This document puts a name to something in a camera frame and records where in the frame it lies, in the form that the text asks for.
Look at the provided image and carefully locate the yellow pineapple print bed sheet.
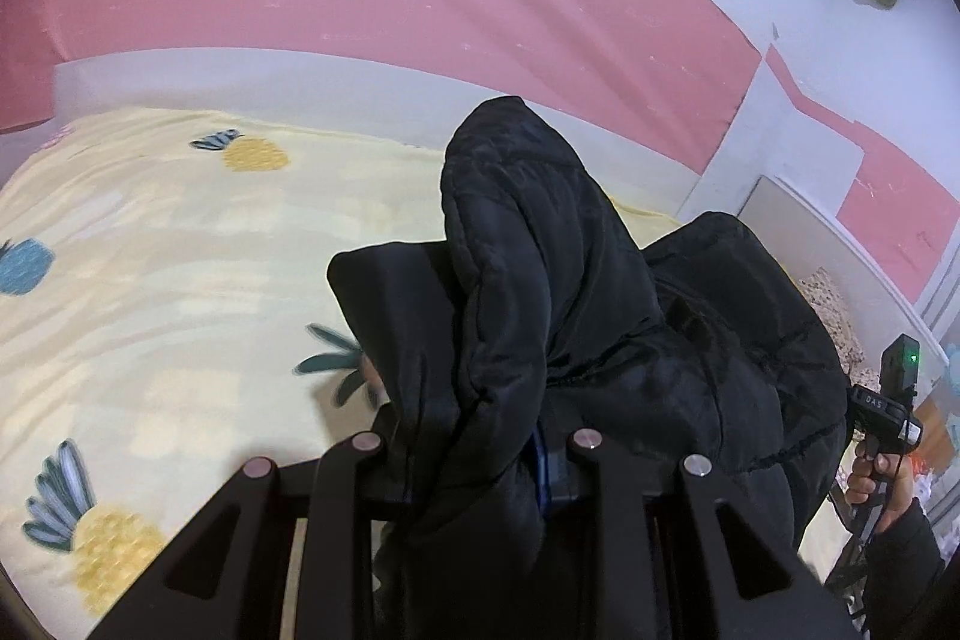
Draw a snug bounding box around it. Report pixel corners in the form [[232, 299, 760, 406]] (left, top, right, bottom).
[[0, 107, 695, 633]]

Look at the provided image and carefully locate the black padded jacket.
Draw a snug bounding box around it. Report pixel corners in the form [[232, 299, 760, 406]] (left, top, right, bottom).
[[326, 95, 852, 640]]

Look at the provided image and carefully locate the white bedside cabinet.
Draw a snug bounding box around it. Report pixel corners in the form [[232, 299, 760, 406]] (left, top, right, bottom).
[[739, 173, 947, 390]]

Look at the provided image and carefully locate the person's right hand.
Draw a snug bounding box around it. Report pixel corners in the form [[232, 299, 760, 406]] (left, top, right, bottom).
[[844, 439, 916, 534]]

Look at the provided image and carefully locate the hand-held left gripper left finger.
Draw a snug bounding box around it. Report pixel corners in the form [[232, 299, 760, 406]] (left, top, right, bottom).
[[86, 431, 391, 640]]

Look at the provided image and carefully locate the white bed headboard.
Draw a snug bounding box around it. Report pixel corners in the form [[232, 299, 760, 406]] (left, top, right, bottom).
[[54, 47, 710, 217]]

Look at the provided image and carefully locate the person's right forearm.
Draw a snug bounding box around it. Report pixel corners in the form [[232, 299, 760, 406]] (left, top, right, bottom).
[[861, 496, 947, 640]]

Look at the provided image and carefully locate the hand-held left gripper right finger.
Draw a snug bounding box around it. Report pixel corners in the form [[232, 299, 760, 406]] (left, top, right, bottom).
[[531, 428, 863, 640]]

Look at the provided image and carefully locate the speckled patterned cloth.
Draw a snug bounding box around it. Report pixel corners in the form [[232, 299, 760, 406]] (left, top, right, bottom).
[[796, 267, 877, 390]]

